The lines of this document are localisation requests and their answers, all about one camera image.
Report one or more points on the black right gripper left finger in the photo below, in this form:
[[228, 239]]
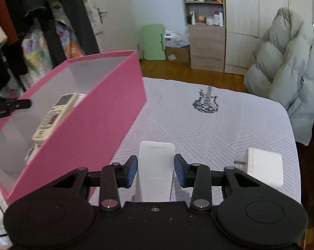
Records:
[[113, 177]]

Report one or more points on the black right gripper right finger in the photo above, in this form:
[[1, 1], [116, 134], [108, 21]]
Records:
[[198, 177]]

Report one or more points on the white remote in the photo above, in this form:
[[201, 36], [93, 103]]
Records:
[[155, 171]]

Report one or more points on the slim cream remote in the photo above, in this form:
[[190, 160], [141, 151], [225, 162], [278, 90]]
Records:
[[53, 118]]

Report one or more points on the pink cardboard box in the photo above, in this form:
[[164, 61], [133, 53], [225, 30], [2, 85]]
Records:
[[113, 95]]

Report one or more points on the white patterned table cloth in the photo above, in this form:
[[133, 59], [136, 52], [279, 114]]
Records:
[[219, 139]]

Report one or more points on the floral quilt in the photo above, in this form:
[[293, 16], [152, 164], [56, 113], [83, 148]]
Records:
[[37, 53]]

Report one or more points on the white power adapter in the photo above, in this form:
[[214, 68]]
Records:
[[263, 165]]

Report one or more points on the dark hanging clothes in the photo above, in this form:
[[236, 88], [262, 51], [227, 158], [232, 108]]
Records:
[[18, 17]]

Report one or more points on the brown cardboard box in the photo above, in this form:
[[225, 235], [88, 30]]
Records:
[[178, 55]]

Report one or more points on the white tissue package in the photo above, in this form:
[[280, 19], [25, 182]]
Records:
[[176, 38]]

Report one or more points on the green folding table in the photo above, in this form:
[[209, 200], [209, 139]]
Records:
[[152, 39]]

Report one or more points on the grey-green puffer jacket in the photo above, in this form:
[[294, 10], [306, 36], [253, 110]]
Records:
[[283, 70]]

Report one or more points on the white jar on shelf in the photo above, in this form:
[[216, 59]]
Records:
[[210, 20]]

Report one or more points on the light wooden wardrobe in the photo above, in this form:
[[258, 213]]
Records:
[[246, 23]]

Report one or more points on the wooden shelf cabinet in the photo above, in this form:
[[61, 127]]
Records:
[[207, 42]]

